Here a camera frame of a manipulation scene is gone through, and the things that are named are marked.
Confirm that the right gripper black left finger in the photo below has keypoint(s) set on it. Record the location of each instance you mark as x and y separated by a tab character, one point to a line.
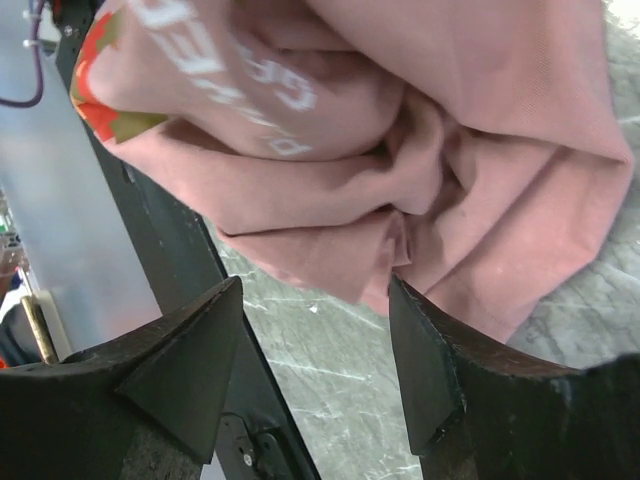
146	405

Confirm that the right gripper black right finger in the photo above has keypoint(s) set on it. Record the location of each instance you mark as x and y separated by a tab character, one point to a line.
478	409

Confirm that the pink printed t shirt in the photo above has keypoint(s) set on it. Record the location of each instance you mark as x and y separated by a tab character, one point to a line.
469	148

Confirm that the aluminium frame rail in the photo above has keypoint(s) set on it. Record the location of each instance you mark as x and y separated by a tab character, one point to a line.
91	274

